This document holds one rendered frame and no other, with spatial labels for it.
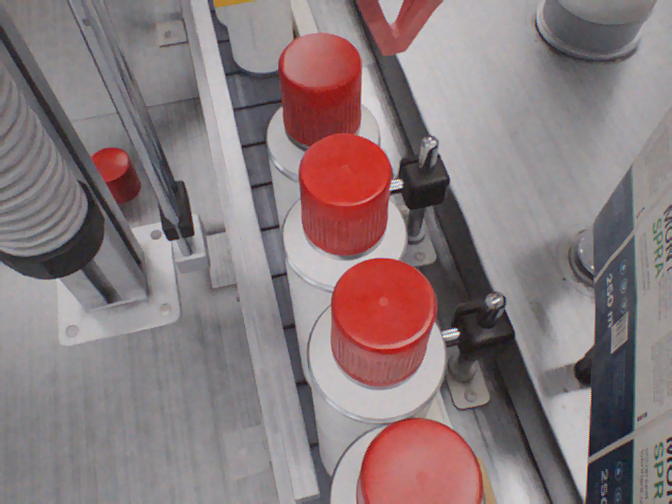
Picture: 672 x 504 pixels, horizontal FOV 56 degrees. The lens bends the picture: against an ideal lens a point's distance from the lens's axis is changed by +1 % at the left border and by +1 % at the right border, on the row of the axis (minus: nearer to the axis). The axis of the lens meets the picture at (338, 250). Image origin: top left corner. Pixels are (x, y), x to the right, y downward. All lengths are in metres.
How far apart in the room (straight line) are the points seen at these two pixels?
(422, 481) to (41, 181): 0.13
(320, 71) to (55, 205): 0.11
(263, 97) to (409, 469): 0.39
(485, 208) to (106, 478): 0.32
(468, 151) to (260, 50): 0.18
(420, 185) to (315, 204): 0.21
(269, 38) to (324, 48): 0.25
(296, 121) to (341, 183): 0.05
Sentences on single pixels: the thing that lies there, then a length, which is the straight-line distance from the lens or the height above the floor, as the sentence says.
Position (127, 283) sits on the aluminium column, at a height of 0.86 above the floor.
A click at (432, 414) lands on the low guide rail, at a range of 0.36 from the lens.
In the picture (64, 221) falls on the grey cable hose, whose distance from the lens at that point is 0.21.
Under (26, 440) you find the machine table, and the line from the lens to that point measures 0.49.
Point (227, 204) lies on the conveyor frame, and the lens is 0.47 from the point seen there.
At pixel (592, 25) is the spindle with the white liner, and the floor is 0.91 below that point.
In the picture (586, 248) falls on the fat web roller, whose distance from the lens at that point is 0.44.
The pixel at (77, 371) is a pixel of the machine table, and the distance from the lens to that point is 0.49.
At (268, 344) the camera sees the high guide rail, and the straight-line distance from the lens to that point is 0.32.
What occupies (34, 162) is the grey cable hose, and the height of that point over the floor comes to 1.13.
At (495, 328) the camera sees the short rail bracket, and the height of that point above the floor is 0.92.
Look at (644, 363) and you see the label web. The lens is 0.32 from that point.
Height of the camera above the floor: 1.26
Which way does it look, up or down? 61 degrees down
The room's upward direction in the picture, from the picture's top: straight up
